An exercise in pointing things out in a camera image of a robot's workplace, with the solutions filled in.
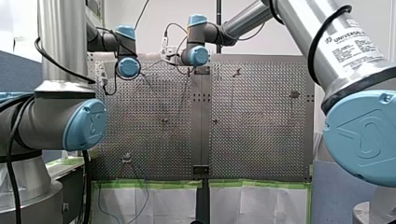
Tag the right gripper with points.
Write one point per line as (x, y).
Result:
(173, 59)

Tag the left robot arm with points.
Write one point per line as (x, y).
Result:
(59, 121)

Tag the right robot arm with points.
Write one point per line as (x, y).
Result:
(358, 137)

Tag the black pole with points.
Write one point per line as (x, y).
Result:
(219, 18)

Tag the black panel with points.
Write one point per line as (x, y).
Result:
(73, 193)

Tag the grey board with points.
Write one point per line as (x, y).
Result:
(336, 193)

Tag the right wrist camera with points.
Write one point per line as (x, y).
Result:
(168, 49)

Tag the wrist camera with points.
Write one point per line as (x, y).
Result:
(168, 49)
(104, 72)

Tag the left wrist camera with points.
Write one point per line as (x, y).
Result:
(104, 72)

